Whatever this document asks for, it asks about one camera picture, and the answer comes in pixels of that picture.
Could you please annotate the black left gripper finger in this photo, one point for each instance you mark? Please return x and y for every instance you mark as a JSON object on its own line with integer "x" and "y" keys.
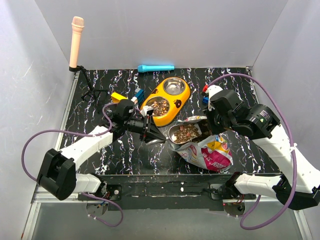
{"x": 154, "y": 131}
{"x": 149, "y": 140}

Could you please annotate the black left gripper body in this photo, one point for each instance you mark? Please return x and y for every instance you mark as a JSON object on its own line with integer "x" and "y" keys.
{"x": 139, "y": 126}

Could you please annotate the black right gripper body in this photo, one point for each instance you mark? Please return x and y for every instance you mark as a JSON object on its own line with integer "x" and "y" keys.
{"x": 217, "y": 124}

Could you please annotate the silver metal scoop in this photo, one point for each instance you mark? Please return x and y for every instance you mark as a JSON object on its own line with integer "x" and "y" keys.
{"x": 180, "y": 134}

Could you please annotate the pink white pet food bag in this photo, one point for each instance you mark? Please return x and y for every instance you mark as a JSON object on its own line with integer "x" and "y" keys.
{"x": 208, "y": 151}

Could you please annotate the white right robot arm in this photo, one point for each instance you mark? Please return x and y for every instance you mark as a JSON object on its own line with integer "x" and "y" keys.
{"x": 263, "y": 127}

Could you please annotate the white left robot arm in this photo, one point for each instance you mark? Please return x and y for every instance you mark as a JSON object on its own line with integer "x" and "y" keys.
{"x": 58, "y": 172}

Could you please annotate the yellow double pet bowl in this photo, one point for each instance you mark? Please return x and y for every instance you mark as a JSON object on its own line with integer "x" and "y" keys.
{"x": 167, "y": 100}

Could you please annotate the blue toy brick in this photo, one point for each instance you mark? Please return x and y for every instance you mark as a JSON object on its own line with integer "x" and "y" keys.
{"x": 205, "y": 100}

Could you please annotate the blue beige brick stack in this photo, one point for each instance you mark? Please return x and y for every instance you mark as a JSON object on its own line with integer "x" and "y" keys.
{"x": 138, "y": 97}

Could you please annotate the yellow toy brick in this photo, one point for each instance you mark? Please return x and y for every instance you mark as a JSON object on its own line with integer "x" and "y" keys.
{"x": 116, "y": 97}

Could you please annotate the cyan flashlight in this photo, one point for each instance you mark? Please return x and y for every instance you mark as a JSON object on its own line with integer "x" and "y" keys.
{"x": 154, "y": 68}

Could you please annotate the pink microphone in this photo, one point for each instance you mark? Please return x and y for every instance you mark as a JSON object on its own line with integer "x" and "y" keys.
{"x": 77, "y": 29}

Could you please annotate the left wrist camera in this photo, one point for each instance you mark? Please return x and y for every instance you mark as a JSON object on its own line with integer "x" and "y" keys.
{"x": 125, "y": 113}

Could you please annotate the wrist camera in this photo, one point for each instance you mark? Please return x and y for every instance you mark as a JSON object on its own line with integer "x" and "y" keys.
{"x": 220, "y": 100}
{"x": 125, "y": 113}

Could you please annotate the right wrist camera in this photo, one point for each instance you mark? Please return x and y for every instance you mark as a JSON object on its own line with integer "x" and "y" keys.
{"x": 220, "y": 100}

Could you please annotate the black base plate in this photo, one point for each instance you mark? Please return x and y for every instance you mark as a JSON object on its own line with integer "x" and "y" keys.
{"x": 173, "y": 191}

